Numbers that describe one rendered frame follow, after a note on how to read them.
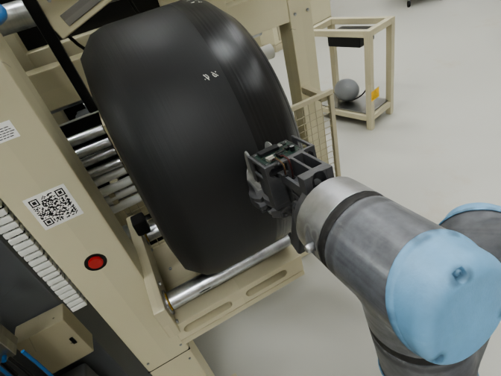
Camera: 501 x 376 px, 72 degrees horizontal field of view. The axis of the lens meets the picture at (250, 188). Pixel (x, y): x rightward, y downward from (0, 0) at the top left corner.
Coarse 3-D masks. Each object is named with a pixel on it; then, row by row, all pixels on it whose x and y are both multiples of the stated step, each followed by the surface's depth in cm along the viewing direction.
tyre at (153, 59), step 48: (96, 48) 57; (144, 48) 55; (192, 48) 55; (240, 48) 56; (96, 96) 55; (144, 96) 52; (192, 96) 53; (240, 96) 55; (144, 144) 52; (192, 144) 53; (240, 144) 55; (144, 192) 55; (192, 192) 54; (240, 192) 57; (192, 240) 58; (240, 240) 63
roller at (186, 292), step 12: (288, 240) 87; (264, 252) 86; (276, 252) 87; (240, 264) 84; (252, 264) 85; (204, 276) 83; (216, 276) 83; (228, 276) 83; (180, 288) 81; (192, 288) 81; (204, 288) 82; (168, 300) 82; (180, 300) 80
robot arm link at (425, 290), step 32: (352, 224) 29; (384, 224) 28; (416, 224) 27; (320, 256) 33; (352, 256) 28; (384, 256) 26; (416, 256) 24; (448, 256) 23; (480, 256) 23; (352, 288) 29; (384, 288) 25; (416, 288) 23; (448, 288) 22; (480, 288) 23; (384, 320) 26; (416, 320) 23; (448, 320) 23; (480, 320) 25; (416, 352) 25; (448, 352) 24
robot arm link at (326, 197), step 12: (336, 180) 35; (348, 180) 35; (312, 192) 35; (324, 192) 34; (336, 192) 33; (348, 192) 32; (312, 204) 34; (324, 204) 33; (336, 204) 32; (300, 216) 35; (312, 216) 33; (324, 216) 32; (300, 228) 35; (312, 228) 33; (300, 240) 36; (312, 240) 34; (312, 252) 35
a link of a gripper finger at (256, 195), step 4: (248, 184) 52; (252, 184) 50; (252, 188) 50; (252, 192) 49; (256, 192) 48; (260, 192) 48; (252, 196) 47; (256, 196) 47; (260, 196) 47; (252, 200) 48; (256, 200) 47; (260, 200) 46; (256, 204) 47; (260, 204) 46; (264, 204) 46; (260, 208) 46; (264, 208) 46; (268, 208) 46; (264, 212) 46
